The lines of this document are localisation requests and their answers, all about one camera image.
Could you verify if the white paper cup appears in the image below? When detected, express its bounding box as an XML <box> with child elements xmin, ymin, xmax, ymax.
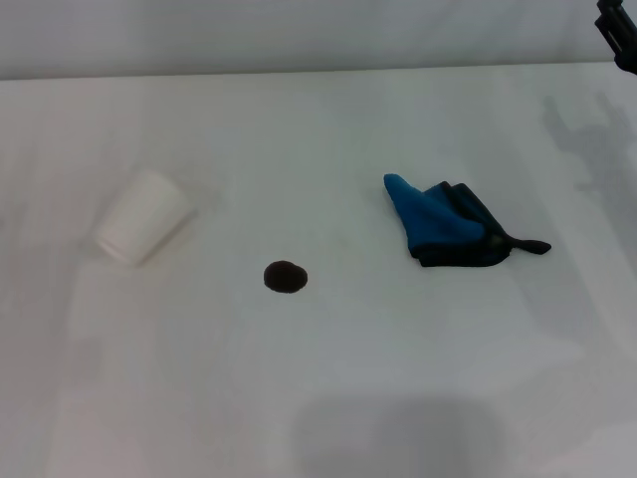
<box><xmin>94</xmin><ymin>167</ymin><xmax>197</xmax><ymax>268</ymax></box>

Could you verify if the black water stain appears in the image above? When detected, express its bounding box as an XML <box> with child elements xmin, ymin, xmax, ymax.
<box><xmin>262</xmin><ymin>259</ymin><xmax>310</xmax><ymax>295</ymax></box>

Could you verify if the blue microfibre rag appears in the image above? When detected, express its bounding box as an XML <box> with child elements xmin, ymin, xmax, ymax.
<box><xmin>382</xmin><ymin>172</ymin><xmax>552</xmax><ymax>269</ymax></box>

